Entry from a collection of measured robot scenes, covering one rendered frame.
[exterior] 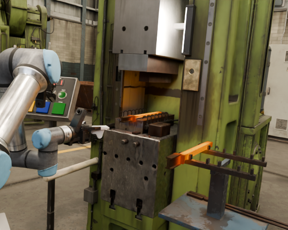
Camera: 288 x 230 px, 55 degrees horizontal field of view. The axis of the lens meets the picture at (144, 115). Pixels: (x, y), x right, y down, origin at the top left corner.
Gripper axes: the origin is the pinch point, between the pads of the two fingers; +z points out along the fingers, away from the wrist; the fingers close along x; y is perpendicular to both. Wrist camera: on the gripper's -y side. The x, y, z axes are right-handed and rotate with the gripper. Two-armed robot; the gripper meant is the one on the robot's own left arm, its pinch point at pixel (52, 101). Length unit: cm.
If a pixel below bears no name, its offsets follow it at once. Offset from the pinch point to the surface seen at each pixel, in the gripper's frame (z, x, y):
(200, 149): -22, -83, -26
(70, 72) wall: 746, 320, 435
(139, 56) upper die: -11, -48, 27
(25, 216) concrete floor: 98, 44, -65
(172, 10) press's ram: -18, -64, 56
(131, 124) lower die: 9.0, -46.6, -6.5
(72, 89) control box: 10.3, -5.6, 14.1
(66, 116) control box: 10.2, -6.3, -4.6
